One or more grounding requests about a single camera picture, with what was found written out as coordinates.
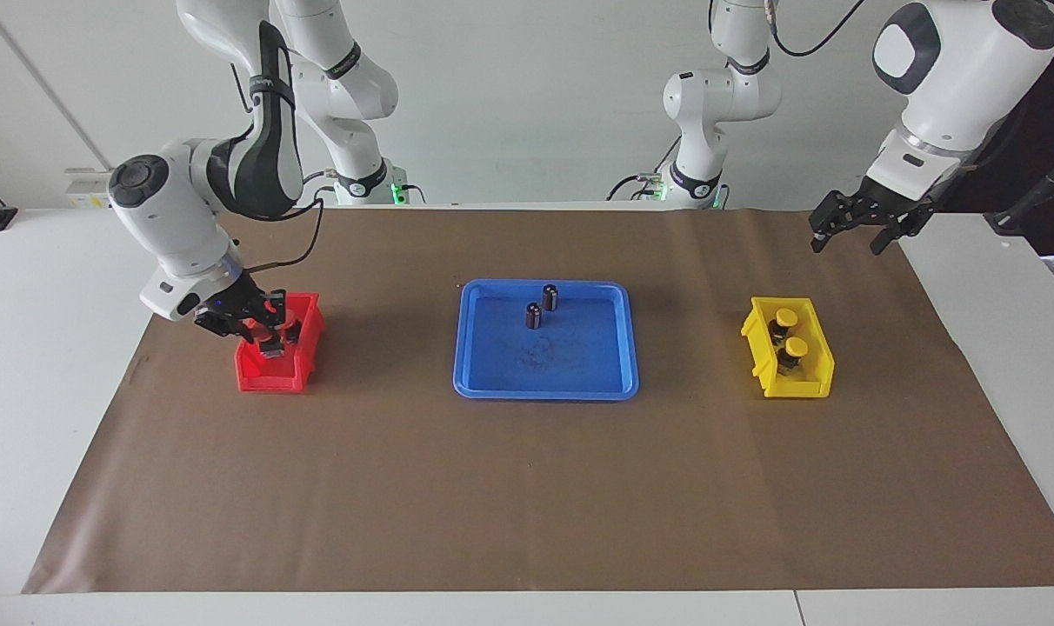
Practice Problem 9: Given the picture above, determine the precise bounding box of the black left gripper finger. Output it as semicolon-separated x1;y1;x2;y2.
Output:
869;213;915;256
809;193;851;255

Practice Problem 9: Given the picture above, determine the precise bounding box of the blue plastic tray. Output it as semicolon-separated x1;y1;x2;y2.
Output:
453;278;641;402

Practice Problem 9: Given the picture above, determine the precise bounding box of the red plastic storage bin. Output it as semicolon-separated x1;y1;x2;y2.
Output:
235;291;327;394

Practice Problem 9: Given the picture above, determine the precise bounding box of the black stand bar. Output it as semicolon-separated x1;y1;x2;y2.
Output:
984;165;1054;237

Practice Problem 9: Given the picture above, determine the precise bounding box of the yellow plastic storage bin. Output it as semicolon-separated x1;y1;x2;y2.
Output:
740;296;837;400

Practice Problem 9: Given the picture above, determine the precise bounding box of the brown paper table mat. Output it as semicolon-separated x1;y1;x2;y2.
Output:
23;207;1054;596

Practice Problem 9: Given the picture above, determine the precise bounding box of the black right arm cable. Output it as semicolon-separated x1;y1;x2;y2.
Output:
230;52;326;272

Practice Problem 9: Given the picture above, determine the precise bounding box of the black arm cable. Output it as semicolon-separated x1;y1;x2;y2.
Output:
769;0;869;58
230;52;326;272

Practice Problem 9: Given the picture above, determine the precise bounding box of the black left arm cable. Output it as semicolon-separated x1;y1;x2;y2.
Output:
769;0;869;58

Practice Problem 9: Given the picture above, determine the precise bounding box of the white wall socket strip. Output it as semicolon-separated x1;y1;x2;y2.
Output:
64;167;116;210

